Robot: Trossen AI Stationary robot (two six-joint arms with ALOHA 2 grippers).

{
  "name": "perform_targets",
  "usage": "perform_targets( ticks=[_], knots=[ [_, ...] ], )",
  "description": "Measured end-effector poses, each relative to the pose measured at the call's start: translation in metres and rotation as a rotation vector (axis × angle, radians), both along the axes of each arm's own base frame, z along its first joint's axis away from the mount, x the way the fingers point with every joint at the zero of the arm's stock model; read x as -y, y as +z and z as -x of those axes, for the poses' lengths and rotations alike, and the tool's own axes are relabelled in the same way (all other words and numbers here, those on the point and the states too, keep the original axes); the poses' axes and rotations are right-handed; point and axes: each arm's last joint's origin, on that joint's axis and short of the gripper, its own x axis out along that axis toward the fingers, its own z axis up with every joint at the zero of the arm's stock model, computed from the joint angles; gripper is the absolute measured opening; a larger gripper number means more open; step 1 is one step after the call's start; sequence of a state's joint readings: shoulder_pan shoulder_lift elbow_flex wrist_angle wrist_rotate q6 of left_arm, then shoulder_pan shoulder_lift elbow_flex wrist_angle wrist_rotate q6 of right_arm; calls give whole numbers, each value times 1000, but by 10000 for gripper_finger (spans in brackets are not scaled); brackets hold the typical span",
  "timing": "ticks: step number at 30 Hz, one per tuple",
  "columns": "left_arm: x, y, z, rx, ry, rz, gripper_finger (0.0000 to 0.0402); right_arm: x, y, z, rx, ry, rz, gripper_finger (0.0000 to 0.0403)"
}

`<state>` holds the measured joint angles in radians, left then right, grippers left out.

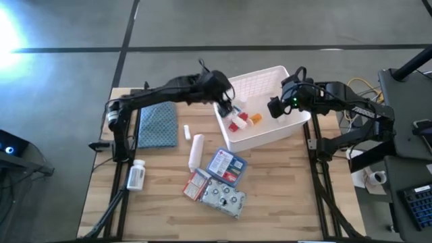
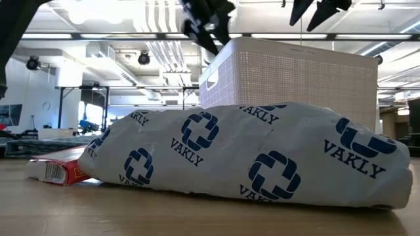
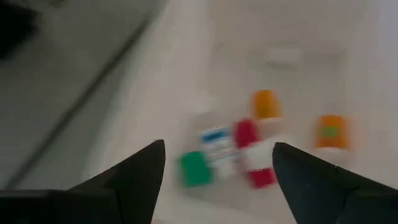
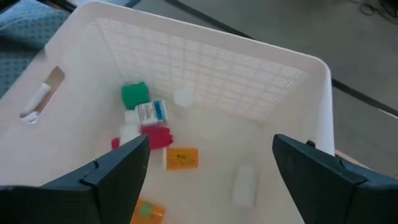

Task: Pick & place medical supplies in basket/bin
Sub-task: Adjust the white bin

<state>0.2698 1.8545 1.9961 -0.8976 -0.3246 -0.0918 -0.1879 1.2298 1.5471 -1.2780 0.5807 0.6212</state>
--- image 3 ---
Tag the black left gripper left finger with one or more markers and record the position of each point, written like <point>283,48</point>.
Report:
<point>140,180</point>

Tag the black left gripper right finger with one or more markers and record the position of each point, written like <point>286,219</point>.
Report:
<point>314,189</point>

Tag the orange pill bottle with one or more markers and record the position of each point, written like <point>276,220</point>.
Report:
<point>265,104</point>
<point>331,132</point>

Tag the small white labelled bottle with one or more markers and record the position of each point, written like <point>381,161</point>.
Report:
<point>217,146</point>

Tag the white plastic basket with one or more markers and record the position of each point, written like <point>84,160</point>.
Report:
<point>217,62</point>

